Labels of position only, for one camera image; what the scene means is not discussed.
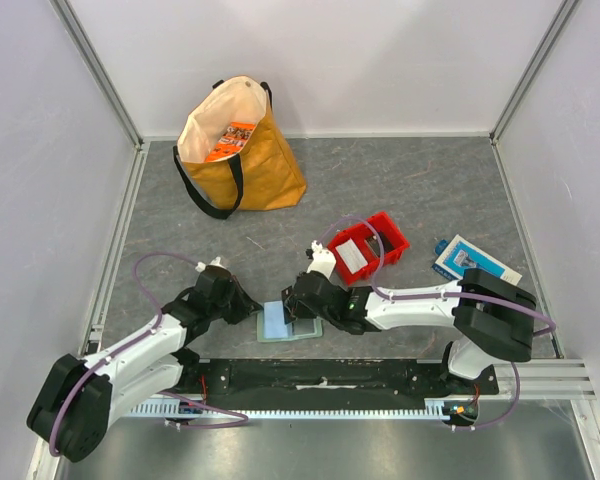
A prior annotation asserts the white credit card stack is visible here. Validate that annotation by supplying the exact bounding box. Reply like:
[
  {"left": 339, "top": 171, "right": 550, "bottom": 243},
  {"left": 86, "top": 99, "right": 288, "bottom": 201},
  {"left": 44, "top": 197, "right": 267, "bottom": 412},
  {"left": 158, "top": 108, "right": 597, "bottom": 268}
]
[{"left": 335, "top": 239, "right": 368, "bottom": 274}]

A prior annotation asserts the red plastic bin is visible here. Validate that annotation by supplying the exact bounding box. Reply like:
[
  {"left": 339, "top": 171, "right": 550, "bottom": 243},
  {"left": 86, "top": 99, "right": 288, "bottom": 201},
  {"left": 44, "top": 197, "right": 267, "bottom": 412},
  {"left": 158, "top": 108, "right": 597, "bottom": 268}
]
[{"left": 327, "top": 211, "right": 410, "bottom": 286}]

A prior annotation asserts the mustard yellow tote bag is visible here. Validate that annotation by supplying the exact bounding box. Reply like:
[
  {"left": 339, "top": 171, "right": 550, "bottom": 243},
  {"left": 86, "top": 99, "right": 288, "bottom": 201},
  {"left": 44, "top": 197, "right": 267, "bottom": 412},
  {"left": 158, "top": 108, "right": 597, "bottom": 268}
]
[{"left": 172, "top": 75, "right": 307, "bottom": 220}]

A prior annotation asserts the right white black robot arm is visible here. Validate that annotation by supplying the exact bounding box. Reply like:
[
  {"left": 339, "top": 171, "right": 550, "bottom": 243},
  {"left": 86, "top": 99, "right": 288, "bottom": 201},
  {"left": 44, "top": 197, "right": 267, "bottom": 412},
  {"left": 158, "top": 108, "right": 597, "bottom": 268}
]
[{"left": 281, "top": 269, "right": 537, "bottom": 394}]

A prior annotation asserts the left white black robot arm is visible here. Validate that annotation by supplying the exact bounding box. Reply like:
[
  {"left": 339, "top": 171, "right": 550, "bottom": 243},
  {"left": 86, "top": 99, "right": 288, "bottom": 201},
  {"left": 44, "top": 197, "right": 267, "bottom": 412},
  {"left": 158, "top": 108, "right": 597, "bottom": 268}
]
[{"left": 26, "top": 265, "right": 263, "bottom": 462}]

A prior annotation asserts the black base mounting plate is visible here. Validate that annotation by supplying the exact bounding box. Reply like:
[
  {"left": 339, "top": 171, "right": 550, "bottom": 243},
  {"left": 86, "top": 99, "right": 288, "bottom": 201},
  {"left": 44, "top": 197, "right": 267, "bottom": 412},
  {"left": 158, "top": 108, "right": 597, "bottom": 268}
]
[{"left": 174, "top": 359, "right": 499, "bottom": 398}]

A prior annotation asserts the small black object in bin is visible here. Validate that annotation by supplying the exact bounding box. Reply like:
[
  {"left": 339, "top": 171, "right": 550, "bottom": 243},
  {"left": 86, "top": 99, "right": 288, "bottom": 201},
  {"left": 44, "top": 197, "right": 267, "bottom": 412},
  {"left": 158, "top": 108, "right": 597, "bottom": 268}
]
[{"left": 366, "top": 235, "right": 385, "bottom": 257}]

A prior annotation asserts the blue razor package box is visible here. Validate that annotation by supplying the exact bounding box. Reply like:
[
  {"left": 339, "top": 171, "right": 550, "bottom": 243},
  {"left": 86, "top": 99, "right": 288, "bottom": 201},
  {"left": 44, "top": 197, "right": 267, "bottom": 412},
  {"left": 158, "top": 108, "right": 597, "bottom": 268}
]
[{"left": 432, "top": 235, "right": 522, "bottom": 285}]

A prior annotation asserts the orange printed box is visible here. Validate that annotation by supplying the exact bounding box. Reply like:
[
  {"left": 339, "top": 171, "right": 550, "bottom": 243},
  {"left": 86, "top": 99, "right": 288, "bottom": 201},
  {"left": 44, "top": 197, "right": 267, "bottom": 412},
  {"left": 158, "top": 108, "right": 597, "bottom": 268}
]
[{"left": 204, "top": 122, "right": 256, "bottom": 163}]

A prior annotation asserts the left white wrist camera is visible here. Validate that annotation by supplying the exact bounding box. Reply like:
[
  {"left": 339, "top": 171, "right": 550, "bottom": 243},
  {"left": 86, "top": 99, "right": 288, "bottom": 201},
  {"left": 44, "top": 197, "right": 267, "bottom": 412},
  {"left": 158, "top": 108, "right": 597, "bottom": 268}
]
[{"left": 195, "top": 256, "right": 228, "bottom": 273}]

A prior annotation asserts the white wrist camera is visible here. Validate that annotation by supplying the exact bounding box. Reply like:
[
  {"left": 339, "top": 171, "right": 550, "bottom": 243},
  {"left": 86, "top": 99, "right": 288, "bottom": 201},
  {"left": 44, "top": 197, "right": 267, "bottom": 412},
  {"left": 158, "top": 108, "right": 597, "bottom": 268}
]
[
  {"left": 195, "top": 256, "right": 228, "bottom": 273},
  {"left": 306, "top": 240, "right": 336, "bottom": 279}
]

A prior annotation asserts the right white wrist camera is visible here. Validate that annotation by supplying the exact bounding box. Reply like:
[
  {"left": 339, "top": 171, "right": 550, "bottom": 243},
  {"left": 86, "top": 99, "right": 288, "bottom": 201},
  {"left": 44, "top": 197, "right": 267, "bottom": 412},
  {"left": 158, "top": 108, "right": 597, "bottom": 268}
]
[{"left": 306, "top": 240, "right": 336, "bottom": 279}]

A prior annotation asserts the grey slotted cable duct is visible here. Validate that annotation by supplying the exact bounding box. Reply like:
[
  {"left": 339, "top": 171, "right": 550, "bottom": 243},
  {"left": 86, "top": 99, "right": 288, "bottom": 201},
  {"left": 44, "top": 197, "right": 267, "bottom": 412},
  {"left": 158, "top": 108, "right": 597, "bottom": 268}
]
[{"left": 126, "top": 396, "right": 450, "bottom": 421}]

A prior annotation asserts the left aluminium frame post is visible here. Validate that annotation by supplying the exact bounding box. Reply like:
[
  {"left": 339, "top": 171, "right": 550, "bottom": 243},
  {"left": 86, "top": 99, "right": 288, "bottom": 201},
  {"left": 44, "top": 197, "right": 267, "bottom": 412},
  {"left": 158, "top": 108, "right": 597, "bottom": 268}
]
[{"left": 49, "top": 0, "right": 144, "bottom": 149}]

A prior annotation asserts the aluminium frame post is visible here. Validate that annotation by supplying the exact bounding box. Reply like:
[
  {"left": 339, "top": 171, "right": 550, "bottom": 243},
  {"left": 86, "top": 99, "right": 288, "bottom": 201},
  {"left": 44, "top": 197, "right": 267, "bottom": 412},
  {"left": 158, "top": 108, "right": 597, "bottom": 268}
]
[
  {"left": 489, "top": 0, "right": 580, "bottom": 146},
  {"left": 49, "top": 0, "right": 144, "bottom": 149}
]

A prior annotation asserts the right aluminium frame post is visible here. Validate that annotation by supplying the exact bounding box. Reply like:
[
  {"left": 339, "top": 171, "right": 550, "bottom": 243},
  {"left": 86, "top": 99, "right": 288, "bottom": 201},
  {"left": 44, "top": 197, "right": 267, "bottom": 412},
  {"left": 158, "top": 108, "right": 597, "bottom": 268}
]
[{"left": 489, "top": 0, "right": 580, "bottom": 146}]

